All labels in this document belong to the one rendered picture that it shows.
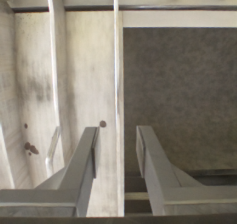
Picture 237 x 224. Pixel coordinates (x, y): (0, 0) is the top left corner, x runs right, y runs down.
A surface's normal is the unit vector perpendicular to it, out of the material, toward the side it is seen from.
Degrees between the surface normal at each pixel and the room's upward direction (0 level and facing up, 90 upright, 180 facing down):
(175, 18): 0
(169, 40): 28
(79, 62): 11
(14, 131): 90
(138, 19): 0
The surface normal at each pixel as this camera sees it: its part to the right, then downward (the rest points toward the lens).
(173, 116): 0.00, -0.31
